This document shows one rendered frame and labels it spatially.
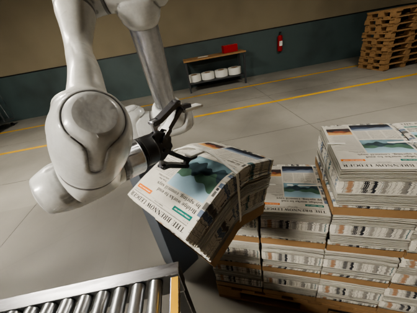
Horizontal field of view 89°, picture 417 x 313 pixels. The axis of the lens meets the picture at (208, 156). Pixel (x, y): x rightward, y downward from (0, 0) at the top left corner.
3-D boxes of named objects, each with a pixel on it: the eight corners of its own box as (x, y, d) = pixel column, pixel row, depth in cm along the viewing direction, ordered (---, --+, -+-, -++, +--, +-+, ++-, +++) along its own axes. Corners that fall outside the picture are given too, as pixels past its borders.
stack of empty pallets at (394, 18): (394, 59, 616) (408, 5, 551) (426, 62, 542) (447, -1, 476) (355, 68, 604) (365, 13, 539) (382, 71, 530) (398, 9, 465)
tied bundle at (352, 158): (314, 163, 117) (318, 125, 106) (376, 163, 109) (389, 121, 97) (331, 215, 86) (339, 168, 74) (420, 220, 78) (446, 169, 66)
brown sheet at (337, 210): (314, 163, 117) (315, 156, 114) (376, 163, 109) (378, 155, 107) (331, 215, 86) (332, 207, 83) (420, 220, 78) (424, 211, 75)
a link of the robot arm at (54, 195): (124, 190, 52) (136, 172, 42) (52, 228, 43) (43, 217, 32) (102, 153, 53) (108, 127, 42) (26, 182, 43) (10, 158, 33)
